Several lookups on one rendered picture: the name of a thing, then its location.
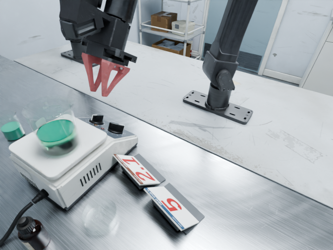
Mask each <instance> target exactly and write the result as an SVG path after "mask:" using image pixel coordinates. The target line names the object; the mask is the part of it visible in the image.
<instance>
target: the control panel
mask: <svg viewBox="0 0 333 250"><path fill-rule="evenodd" d="M78 119H80V120H82V121H84V122H86V123H88V124H90V125H92V126H94V127H96V128H98V129H100V130H102V131H104V132H105V133H107V135H108V136H110V137H112V138H114V139H117V138H122V137H128V136H133V135H135V134H133V133H131V132H128V131H126V130H124V131H123V133H122V134H115V133H111V132H109V131H108V127H109V122H107V121H105V120H103V122H104V124H103V125H97V126H96V125H94V124H93V123H91V122H89V119H91V118H78ZM102 127H103V128H104V129H101V128H102Z"/></svg>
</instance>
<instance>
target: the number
mask: <svg viewBox="0 0 333 250"><path fill-rule="evenodd" d="M149 190H150V191H151V192H152V193H153V194H154V196H155V197H156V198H157V199H158V200H159V201H160V202H161V203H162V204H163V205H164V206H165V207H166V208H167V210H168V211H169V212H170V213H171V214H172V215H173V216H174V217H175V218H176V219H177V220H178V221H179V222H180V223H181V225H182V226H183V227H184V226H187V225H189V224H192V223H194V222H196V220H195V219H194V218H193V217H192V216H191V215H190V214H189V213H188V212H187V211H186V210H185V209H184V208H183V207H182V206H181V205H180V204H179V203H178V202H177V201H176V200H175V199H174V198H173V197H172V196H171V195H170V194H169V193H168V192H167V191H166V190H165V189H164V188H163V187H159V188H149Z"/></svg>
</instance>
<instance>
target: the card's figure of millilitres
mask: <svg viewBox="0 0 333 250"><path fill-rule="evenodd" d="M118 157H119V158H120V159H121V160H122V161H123V162H124V163H125V164H126V165H127V166H128V167H129V168H130V170H131V171H132V172H133V173H134V174H135V175H136V176H137V177H138V178H139V179H140V180H141V181H142V182H143V183H150V182H157V181H156V180H155V179H154V178H153V177H152V176H151V175H150V174H149V173H148V172H147V171H146V170H145V169H144V168H143V167H142V166H141V165H140V164H139V163H138V162H137V161H136V160H135V159H134V158H133V157H132V156H122V155H118Z"/></svg>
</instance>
